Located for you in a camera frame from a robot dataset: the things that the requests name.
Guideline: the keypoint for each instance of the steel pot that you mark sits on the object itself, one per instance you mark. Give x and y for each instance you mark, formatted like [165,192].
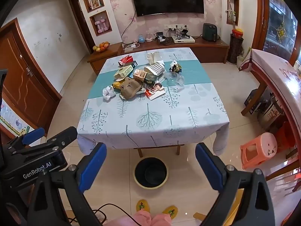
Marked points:
[270,113]

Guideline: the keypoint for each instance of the cream green box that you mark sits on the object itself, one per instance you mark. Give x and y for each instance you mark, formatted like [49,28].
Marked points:
[123,71]

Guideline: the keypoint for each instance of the colourful wall chart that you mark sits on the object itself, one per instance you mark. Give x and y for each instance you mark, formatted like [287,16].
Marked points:
[14,120]

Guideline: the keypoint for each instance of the grey checked paper cup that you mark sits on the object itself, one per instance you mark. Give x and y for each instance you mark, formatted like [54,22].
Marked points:
[155,68]

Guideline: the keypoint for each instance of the yellow snack packet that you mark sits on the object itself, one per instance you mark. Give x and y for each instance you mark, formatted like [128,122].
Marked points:
[117,84]

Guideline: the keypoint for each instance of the brown wooden door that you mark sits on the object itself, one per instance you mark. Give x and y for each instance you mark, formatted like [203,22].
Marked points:
[23,80]

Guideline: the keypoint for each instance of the brown paper bag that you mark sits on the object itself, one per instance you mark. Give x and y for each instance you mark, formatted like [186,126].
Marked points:
[130,87]

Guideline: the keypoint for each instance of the yellow wooden stool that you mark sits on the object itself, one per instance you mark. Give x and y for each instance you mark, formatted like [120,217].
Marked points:
[237,202]

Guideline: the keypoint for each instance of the cream cloth gloves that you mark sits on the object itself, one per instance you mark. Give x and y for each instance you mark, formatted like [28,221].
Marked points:
[154,57]

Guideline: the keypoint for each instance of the fruit bowl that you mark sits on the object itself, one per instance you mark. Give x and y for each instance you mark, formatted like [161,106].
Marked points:
[101,46]

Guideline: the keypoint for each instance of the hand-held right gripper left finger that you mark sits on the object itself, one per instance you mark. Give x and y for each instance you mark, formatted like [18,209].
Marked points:
[93,167]

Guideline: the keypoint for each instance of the dark green air fryer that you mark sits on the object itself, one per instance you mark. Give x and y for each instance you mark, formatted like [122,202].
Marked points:
[209,31]

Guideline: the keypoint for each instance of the dark wooden door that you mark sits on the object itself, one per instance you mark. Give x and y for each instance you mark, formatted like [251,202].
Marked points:
[81,26]

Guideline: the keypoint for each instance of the red snack packet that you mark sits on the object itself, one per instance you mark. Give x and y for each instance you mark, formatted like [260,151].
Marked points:
[125,60]

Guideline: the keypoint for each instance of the white set-top box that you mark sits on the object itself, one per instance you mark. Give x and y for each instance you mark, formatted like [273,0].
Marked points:
[184,40]

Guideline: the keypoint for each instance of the wooden chair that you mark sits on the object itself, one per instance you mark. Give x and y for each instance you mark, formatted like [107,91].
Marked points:
[284,176]

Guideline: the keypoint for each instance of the white power adapter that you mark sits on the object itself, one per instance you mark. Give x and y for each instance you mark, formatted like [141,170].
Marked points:
[131,46]

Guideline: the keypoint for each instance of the black handheld device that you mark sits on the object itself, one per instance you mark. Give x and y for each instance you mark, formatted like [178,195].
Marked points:
[183,33]

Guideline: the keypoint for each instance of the white wall socket strip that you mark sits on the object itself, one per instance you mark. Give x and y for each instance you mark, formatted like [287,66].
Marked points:
[174,26]

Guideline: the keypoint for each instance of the small black box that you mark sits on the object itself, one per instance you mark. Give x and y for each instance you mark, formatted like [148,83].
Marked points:
[160,34]

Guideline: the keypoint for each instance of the dark green box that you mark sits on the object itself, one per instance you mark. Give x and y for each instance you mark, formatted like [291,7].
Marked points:
[150,78]

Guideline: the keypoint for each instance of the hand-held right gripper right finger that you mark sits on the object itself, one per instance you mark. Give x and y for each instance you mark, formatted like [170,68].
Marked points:
[209,167]

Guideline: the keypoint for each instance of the tall dark wicker basket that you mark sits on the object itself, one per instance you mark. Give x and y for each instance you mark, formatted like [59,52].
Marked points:
[235,49]

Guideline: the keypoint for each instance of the black bin with yellow rim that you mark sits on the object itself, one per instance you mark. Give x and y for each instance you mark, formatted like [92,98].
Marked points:
[150,173]

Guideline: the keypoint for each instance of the person's pink pants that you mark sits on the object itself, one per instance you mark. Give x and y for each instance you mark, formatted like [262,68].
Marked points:
[141,220]

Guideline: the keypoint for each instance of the pink tablecloth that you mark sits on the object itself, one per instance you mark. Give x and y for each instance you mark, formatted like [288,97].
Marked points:
[270,62]

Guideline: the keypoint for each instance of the blue round bottle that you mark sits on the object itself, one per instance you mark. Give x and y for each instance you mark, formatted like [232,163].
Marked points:
[140,38]

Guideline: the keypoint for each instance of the small wooden drawer cabinet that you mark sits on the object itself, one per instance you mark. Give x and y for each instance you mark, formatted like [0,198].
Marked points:
[101,60]

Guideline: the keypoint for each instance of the red white face print box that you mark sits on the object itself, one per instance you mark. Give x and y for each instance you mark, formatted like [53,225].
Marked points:
[155,91]

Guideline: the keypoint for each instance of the long wooden television cabinet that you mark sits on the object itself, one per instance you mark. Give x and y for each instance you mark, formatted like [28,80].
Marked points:
[211,49]

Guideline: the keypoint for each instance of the wooden framed glass door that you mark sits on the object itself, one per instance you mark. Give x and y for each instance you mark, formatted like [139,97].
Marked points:
[277,23]

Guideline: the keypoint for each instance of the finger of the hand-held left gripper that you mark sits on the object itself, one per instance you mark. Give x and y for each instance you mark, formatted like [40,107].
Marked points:
[33,136]
[62,136]

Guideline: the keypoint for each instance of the pink dumbbell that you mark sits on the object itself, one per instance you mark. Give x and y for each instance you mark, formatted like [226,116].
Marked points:
[106,25]
[98,27]

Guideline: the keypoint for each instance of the brown cardboard box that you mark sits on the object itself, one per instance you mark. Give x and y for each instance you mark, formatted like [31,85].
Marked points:
[140,75]

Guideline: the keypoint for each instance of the white crumpled plastic bag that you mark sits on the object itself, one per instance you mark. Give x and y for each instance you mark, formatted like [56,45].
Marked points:
[108,92]

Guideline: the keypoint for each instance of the small pink ornament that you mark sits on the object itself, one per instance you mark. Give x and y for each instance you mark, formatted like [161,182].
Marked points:
[149,37]

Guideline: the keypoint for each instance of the white black crumpled packet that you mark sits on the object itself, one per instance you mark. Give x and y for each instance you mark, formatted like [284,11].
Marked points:
[175,66]

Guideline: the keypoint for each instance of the framed picture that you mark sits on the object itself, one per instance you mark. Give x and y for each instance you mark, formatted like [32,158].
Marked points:
[94,2]

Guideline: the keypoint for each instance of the pink plastic stool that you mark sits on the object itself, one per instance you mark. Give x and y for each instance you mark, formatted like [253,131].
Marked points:
[261,146]

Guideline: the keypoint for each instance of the wooden dining table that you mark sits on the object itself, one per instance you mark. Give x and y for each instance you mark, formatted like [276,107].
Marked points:
[255,94]

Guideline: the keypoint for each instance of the yellow slipper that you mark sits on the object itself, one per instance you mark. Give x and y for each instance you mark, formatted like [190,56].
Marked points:
[143,206]
[170,211]

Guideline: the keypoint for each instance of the white bucket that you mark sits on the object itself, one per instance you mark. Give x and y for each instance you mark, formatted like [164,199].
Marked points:
[240,62]

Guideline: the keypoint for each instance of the dark blue box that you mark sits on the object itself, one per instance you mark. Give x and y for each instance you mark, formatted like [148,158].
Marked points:
[251,97]

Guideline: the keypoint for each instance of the red and yellow bowls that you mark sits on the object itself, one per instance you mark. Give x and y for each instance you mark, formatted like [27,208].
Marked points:
[237,33]

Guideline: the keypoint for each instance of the clear plastic packaging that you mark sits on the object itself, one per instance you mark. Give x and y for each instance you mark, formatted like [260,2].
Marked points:
[174,78]

